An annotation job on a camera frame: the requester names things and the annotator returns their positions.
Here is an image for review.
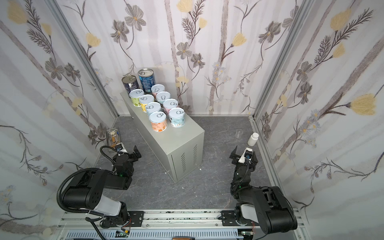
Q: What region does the teal label can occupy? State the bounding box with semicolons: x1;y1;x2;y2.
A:
146;102;162;116

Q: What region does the yellow label can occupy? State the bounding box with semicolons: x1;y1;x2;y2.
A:
139;94;154;113

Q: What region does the green label can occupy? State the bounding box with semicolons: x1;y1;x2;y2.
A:
129;89;145;107

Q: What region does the pink orange label can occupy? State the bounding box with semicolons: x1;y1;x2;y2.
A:
163;99;179;114

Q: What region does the white brown label can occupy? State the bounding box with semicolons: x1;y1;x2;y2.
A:
156;91;171;105

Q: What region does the dark navy tall can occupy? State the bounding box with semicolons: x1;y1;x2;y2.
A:
122;75;140;94

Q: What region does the blue label tall can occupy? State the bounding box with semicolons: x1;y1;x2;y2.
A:
138;68;156;93

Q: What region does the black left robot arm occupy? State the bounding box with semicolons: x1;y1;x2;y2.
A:
56;144;144;229

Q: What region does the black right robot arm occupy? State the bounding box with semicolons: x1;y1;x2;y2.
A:
230;148;298;235

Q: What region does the grey metal cabinet counter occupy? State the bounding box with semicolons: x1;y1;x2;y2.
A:
121;91;205;183

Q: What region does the white plastic bottle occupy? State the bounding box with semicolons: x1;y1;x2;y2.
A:
248;133;259;147

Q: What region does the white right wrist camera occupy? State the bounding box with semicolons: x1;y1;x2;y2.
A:
240;148;253;159

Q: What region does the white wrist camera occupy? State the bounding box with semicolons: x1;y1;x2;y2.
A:
114;143;128;155
240;148;253;159

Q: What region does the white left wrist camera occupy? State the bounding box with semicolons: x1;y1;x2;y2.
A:
114;143;128;155

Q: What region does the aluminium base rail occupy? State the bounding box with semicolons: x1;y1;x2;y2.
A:
53;209;310;240

